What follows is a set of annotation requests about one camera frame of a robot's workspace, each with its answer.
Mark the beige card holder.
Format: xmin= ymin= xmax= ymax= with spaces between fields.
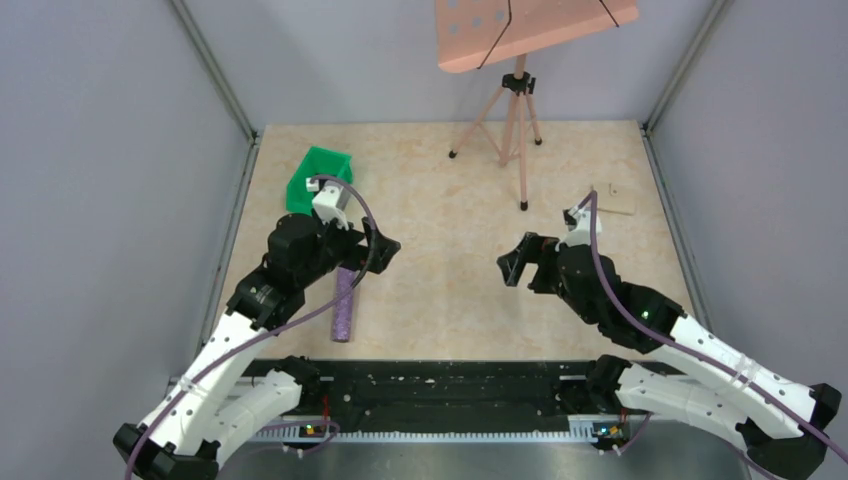
xmin=593 ymin=183 xmax=637 ymax=216

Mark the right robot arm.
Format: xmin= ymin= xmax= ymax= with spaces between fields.
xmin=496 ymin=232 xmax=842 ymax=479

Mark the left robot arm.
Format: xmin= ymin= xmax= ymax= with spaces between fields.
xmin=113 ymin=213 xmax=401 ymax=479

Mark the purple glitter microphone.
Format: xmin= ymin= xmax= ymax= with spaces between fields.
xmin=331 ymin=268 xmax=357 ymax=343

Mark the green plastic bin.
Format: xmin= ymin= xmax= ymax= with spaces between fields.
xmin=285 ymin=145 xmax=355 ymax=217

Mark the pink music stand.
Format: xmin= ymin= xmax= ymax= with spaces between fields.
xmin=434 ymin=0 xmax=639 ymax=211

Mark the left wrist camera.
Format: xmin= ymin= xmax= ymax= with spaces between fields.
xmin=305 ymin=176 xmax=351 ymax=230

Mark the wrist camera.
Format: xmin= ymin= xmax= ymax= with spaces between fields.
xmin=305 ymin=176 xmax=351 ymax=230
xmin=560 ymin=206 xmax=602 ymax=247

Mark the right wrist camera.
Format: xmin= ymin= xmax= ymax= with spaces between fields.
xmin=560 ymin=206 xmax=602 ymax=247

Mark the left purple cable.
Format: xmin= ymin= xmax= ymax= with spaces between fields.
xmin=122 ymin=174 xmax=379 ymax=480

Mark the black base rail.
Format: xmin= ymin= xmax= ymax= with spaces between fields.
xmin=245 ymin=357 xmax=642 ymax=442

